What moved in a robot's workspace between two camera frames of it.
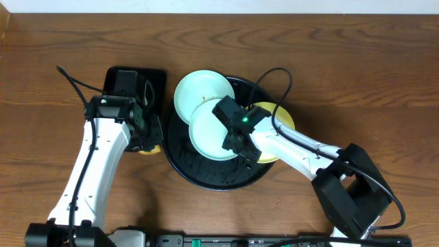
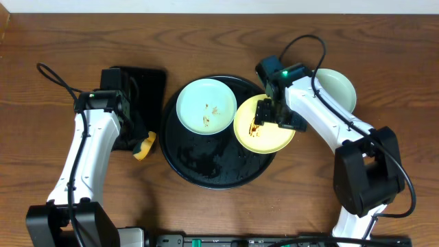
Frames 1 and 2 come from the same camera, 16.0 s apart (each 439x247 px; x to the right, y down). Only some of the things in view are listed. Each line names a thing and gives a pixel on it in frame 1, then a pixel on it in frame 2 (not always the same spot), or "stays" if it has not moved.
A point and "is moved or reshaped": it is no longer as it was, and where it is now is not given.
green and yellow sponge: [156, 150] is moved or reshaped
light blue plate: [207, 131] -> [337, 88]
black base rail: [138, 238] stays
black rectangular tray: [152, 88] stays
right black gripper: [230, 142] -> [265, 114]
